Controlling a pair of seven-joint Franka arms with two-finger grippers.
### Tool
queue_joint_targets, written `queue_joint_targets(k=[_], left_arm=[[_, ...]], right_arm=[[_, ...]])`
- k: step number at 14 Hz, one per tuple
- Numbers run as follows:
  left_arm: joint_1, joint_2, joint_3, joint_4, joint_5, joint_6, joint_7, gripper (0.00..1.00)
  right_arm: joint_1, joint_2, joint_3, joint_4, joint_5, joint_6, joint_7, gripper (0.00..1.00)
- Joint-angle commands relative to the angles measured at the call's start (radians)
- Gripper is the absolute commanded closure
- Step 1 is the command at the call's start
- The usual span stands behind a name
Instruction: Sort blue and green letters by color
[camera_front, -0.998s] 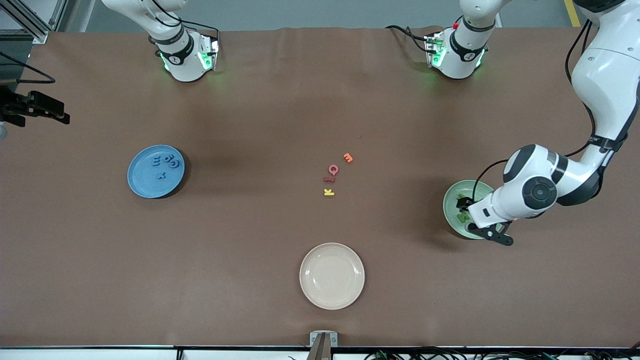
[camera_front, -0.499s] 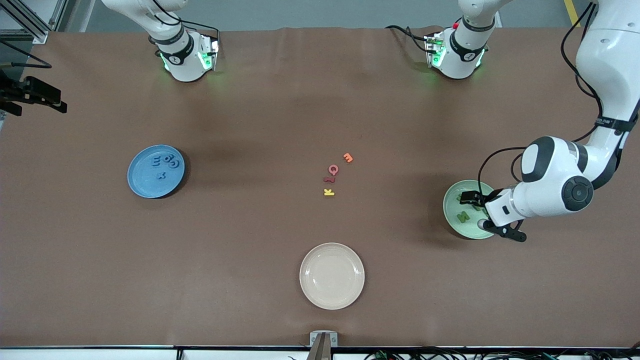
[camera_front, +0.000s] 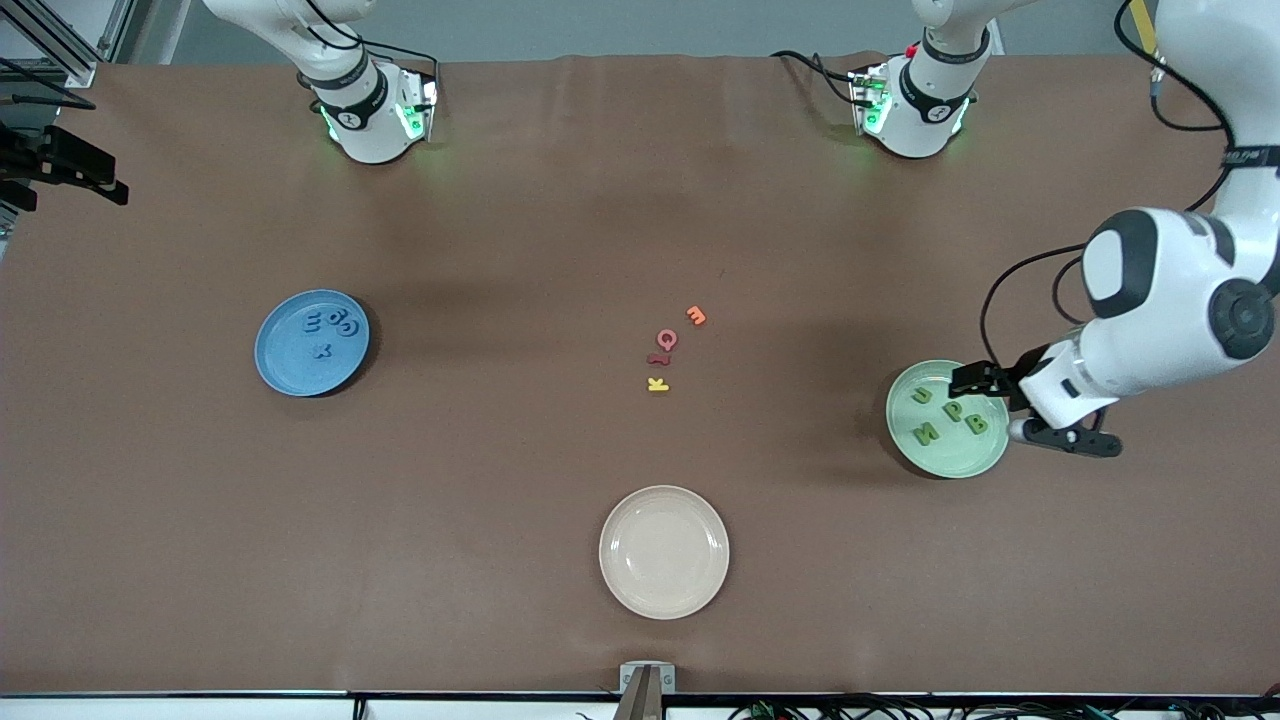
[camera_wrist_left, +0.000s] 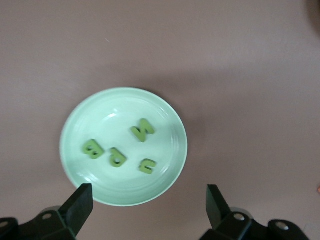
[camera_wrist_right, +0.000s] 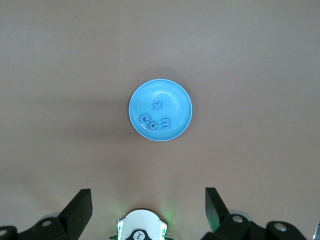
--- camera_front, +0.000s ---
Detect mint green plate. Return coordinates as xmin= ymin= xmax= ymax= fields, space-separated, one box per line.
xmin=885 ymin=360 xmax=1011 ymax=480

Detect blue plate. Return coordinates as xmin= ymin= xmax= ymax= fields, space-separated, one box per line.
xmin=254 ymin=289 xmax=371 ymax=398

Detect beige plate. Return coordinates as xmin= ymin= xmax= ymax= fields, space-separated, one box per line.
xmin=598 ymin=485 xmax=731 ymax=621

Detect brown table cover mat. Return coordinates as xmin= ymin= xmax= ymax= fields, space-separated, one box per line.
xmin=0 ymin=50 xmax=1280 ymax=696

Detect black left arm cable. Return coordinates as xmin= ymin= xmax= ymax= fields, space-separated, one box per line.
xmin=978 ymin=0 xmax=1236 ymax=369

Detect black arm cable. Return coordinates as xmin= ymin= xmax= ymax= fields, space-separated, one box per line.
xmin=0 ymin=55 xmax=99 ymax=111
xmin=978 ymin=0 xmax=1236 ymax=369

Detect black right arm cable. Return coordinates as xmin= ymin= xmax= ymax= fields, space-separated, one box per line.
xmin=0 ymin=55 xmax=99 ymax=111

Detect aluminium frame post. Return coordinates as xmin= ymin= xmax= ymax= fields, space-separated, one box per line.
xmin=0 ymin=0 xmax=136 ymax=89

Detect black cable bundle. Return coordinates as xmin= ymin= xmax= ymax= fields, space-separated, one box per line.
xmin=725 ymin=685 xmax=1280 ymax=720

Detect black left base cable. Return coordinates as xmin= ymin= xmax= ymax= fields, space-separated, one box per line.
xmin=768 ymin=48 xmax=863 ymax=107

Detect black base cable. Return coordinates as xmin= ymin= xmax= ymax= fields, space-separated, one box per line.
xmin=300 ymin=0 xmax=442 ymax=86
xmin=768 ymin=48 xmax=863 ymax=107

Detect black right base cable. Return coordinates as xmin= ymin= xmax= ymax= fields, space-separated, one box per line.
xmin=300 ymin=0 xmax=442 ymax=86

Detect grey metal mounting bracket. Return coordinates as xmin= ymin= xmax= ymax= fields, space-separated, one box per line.
xmin=612 ymin=662 xmax=678 ymax=720

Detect white table edge rail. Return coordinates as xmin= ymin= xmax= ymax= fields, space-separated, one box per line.
xmin=0 ymin=695 xmax=1280 ymax=720

